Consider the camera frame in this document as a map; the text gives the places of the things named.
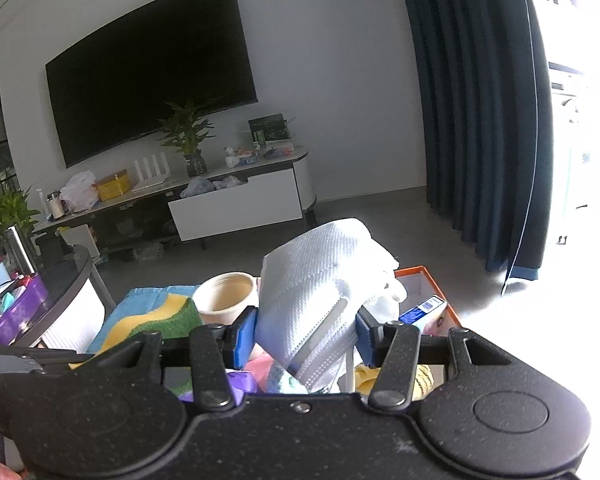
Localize teal printed mat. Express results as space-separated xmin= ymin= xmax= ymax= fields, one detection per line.
xmin=87 ymin=285 xmax=201 ymax=356

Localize silver flask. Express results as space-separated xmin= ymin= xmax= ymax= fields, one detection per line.
xmin=5 ymin=225 xmax=37 ymax=276

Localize small white packets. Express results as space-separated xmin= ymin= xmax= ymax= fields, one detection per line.
xmin=224 ymin=146 xmax=261 ymax=168

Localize yellow and green sponge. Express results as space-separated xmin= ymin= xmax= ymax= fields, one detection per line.
xmin=70 ymin=294 xmax=205 ymax=368

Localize glass jar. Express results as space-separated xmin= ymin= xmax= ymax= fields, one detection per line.
xmin=46 ymin=191 xmax=67 ymax=221

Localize orange cardboard box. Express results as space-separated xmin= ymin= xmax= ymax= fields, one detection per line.
xmin=392 ymin=266 xmax=463 ymax=351

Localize yellow box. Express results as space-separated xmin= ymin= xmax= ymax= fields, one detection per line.
xmin=95 ymin=172 xmax=130 ymax=201

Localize dark blue curtain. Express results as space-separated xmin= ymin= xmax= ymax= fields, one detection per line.
xmin=395 ymin=0 xmax=553 ymax=281

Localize purple tin tray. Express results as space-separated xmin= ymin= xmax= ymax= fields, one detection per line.
xmin=0 ymin=274 xmax=49 ymax=345

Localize round grey coffee table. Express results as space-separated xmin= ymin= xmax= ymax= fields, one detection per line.
xmin=0 ymin=245 xmax=116 ymax=356

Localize purple tissue pack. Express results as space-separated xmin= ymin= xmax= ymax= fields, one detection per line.
xmin=177 ymin=370 xmax=256 ymax=403

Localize mint white knitted cloth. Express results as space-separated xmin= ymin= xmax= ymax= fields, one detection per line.
xmin=265 ymin=362 xmax=308 ymax=395

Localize white and black TV stand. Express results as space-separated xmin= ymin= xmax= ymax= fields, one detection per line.
xmin=32 ymin=146 xmax=317 ymax=261

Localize green leafy table plant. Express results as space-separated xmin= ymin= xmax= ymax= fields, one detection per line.
xmin=0 ymin=187 xmax=41 ymax=256

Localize potted plant in glass vase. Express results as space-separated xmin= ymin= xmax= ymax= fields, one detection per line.
xmin=156 ymin=100 xmax=216 ymax=178

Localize yellow striped towel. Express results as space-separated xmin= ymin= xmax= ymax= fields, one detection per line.
xmin=354 ymin=364 xmax=448 ymax=401

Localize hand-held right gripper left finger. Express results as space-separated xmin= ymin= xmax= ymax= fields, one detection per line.
xmin=94 ymin=306 xmax=259 ymax=412

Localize beige paper cup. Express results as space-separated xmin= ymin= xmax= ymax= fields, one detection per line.
xmin=198 ymin=272 xmax=260 ymax=326

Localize pastel packet with blue label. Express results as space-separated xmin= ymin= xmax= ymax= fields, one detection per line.
xmin=399 ymin=296 xmax=448 ymax=333

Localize white plastic bag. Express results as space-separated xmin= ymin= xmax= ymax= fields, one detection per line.
xmin=60 ymin=171 xmax=100 ymax=211

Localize white router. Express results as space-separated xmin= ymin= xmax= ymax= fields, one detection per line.
xmin=131 ymin=156 xmax=173 ymax=192

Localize blue grey plastic bag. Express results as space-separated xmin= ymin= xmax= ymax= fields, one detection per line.
xmin=180 ymin=176 xmax=216 ymax=200

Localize white face mask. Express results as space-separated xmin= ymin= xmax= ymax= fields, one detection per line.
xmin=256 ymin=217 xmax=401 ymax=393

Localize black wall television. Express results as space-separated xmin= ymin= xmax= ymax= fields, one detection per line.
xmin=45 ymin=0 xmax=258 ymax=169

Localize green and black box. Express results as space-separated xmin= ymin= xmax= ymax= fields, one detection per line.
xmin=248 ymin=114 xmax=291 ymax=145

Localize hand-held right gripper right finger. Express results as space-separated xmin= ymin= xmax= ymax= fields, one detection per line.
xmin=355 ymin=306 xmax=513 ymax=412

